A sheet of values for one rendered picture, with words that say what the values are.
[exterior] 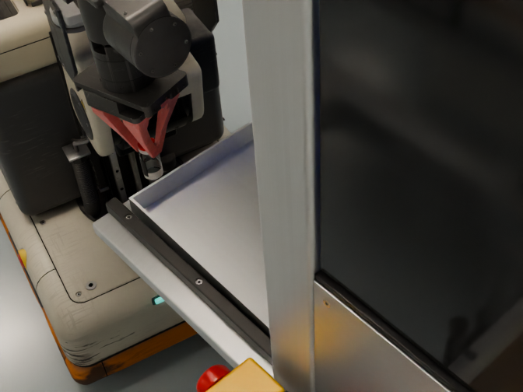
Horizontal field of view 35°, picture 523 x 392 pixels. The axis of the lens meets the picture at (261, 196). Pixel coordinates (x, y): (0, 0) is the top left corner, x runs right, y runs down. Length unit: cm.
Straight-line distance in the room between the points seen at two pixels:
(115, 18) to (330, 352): 35
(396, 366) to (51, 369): 155
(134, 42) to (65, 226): 134
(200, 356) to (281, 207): 145
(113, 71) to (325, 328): 32
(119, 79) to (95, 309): 110
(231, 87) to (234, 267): 169
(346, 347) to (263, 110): 23
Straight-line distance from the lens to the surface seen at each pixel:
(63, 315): 187
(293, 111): 56
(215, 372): 86
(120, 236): 117
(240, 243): 113
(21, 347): 220
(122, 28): 74
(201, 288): 107
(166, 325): 196
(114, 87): 83
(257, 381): 83
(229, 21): 304
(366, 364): 71
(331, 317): 70
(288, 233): 67
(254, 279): 109
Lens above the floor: 175
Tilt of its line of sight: 47 degrees down
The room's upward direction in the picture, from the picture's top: 5 degrees counter-clockwise
